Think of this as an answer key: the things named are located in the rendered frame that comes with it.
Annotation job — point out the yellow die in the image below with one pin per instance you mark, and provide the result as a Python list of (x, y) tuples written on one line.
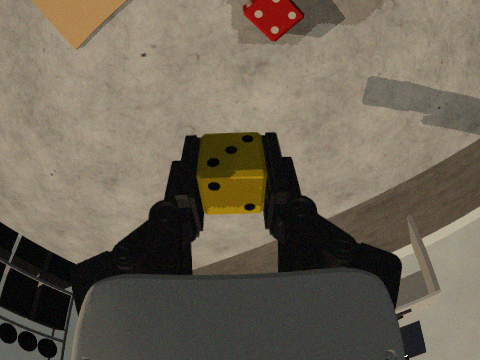
[(232, 173)]

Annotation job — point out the red die with white pips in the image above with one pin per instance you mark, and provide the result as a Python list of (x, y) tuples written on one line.
[(273, 17)]

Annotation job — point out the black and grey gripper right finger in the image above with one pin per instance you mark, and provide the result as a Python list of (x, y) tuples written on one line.
[(308, 241)]

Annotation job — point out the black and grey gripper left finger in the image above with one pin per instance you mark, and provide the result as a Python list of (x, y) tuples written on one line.
[(156, 246)]

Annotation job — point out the tan flat mat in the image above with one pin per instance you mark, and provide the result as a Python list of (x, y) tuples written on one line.
[(76, 20)]

